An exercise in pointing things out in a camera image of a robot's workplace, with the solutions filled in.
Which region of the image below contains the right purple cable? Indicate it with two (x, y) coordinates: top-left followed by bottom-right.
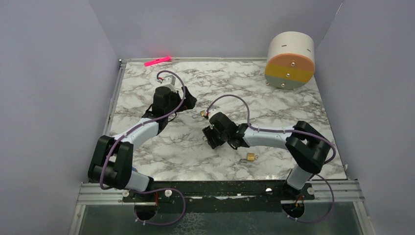
(206, 94), (337, 225)

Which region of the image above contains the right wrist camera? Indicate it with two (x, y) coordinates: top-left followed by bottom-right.
(204, 109), (219, 119)

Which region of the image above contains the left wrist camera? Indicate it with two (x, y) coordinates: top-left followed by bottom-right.
(157, 75), (176, 90)

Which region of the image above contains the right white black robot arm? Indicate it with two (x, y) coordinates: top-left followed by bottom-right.
(202, 112), (333, 199)

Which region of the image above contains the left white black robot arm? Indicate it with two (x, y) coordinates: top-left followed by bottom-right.
(88, 86), (197, 201)

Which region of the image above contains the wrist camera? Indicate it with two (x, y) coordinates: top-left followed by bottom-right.
(157, 75), (176, 90)
(204, 109), (219, 119)

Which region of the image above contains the pink marker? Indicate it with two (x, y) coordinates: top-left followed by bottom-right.
(144, 56), (171, 67)

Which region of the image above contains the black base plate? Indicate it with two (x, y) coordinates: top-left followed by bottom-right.
(122, 180), (315, 213)

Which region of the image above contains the cream cylinder with coloured face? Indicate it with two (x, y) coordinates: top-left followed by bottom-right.
(264, 31), (316, 90)

